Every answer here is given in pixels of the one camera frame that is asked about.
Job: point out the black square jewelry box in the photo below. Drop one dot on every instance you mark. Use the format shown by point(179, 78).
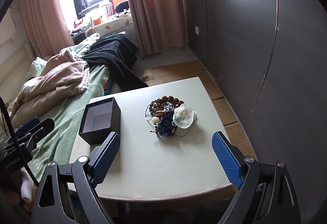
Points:
point(99, 120)

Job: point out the white bead pendant charm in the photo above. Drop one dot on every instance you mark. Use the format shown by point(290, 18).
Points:
point(155, 120)

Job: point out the patterned windowsill cloth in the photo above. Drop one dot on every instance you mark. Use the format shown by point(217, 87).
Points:
point(113, 24)

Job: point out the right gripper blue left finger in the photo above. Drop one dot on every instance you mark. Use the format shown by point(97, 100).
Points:
point(102, 157)

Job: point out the pink fluffy blanket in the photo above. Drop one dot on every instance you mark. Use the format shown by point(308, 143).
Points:
point(64, 75)

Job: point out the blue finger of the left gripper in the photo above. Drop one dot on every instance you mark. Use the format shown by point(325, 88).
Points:
point(26, 127)
point(42, 129)

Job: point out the black knitted blanket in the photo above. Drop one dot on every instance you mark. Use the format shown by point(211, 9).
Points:
point(118, 53)

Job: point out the beige headboard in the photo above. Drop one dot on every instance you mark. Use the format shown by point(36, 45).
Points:
point(13, 71)

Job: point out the orange box on windowsill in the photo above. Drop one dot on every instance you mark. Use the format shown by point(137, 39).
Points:
point(120, 0)

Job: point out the left pink curtain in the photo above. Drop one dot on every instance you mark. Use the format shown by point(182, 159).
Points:
point(44, 26)

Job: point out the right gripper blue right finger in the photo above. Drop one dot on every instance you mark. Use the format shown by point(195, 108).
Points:
point(230, 157)

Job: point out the right pink curtain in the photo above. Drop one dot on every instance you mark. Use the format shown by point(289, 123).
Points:
point(158, 24)

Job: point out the dark wood wardrobe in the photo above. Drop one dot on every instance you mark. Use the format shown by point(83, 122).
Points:
point(269, 59)

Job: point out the pink curtain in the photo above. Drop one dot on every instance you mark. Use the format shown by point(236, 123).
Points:
point(158, 24)
point(44, 26)

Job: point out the white lace organza pouch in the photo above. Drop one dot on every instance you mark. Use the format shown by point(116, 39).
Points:
point(183, 118)

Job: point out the green bed sheet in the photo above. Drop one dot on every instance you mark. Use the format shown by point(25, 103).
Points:
point(67, 116)

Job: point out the black bag on windowsill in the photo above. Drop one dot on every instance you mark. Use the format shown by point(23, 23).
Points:
point(123, 5)

